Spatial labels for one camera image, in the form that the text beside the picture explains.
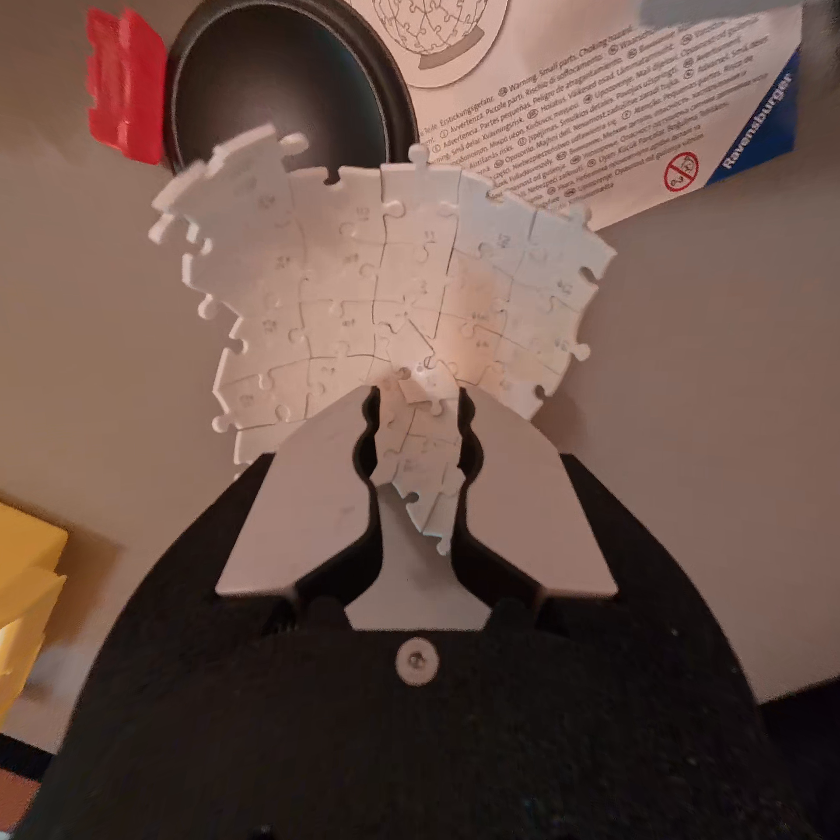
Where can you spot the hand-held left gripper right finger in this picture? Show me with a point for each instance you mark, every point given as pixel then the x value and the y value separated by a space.
pixel 538 525

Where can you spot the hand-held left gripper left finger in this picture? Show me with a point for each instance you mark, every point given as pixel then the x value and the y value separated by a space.
pixel 295 525

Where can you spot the joined white puzzle ball section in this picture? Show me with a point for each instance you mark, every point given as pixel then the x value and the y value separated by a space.
pixel 394 282

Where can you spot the black round puzzle stand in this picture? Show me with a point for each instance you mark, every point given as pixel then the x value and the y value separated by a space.
pixel 282 79

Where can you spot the yellow plastic bin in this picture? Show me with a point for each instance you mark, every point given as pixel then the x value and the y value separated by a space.
pixel 26 590

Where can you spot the red plastic clip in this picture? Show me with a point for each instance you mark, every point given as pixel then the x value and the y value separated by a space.
pixel 124 85

